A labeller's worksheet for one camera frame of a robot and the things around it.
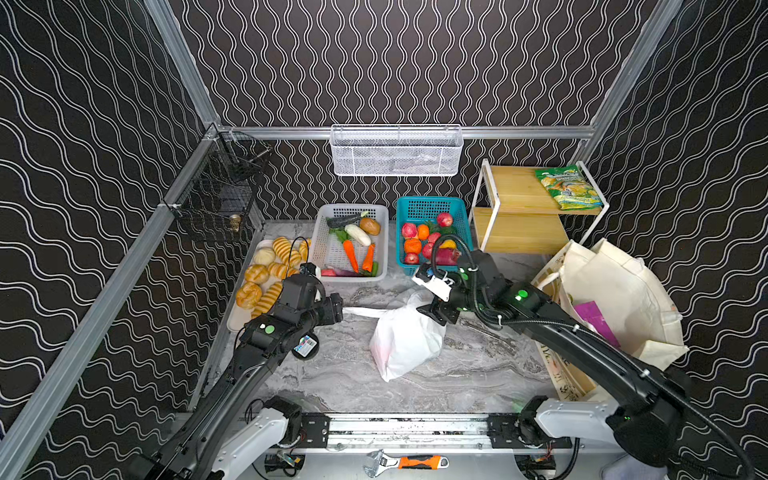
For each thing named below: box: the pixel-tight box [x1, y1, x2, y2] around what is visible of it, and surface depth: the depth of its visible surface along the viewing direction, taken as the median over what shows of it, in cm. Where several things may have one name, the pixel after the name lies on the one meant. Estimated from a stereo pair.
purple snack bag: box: [574, 300, 621, 348], surface depth 80 cm
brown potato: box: [359, 217, 381, 236], surface depth 115 cm
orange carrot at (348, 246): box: [343, 240, 359, 274], surface depth 109 cm
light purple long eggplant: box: [335, 269, 362, 277], surface depth 103 cm
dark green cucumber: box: [326, 214, 362, 228], surface depth 115 cm
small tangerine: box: [417, 224, 430, 241], surface depth 113 cm
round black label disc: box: [292, 333, 320, 361], surface depth 89 cm
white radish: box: [344, 224, 371, 247], surface depth 113 cm
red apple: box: [401, 222, 417, 239], surface depth 109 cm
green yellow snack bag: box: [534, 164, 603, 210], surface depth 81 cm
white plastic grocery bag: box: [343, 293, 446, 383], surface depth 81 cm
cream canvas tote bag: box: [558, 238, 689, 371], surface depth 77 cm
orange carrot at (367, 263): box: [362, 243, 376, 273], surface depth 108 cm
